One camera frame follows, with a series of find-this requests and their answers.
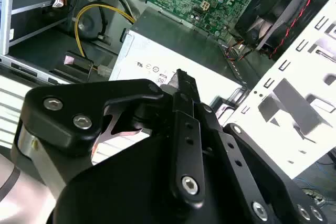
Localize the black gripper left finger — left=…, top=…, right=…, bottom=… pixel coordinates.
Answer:
left=16, top=68, right=207, bottom=208

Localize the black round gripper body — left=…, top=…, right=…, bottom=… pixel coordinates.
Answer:
left=52, top=129, right=313, bottom=224

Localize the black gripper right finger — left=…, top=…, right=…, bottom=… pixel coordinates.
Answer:
left=195, top=103, right=329, bottom=224

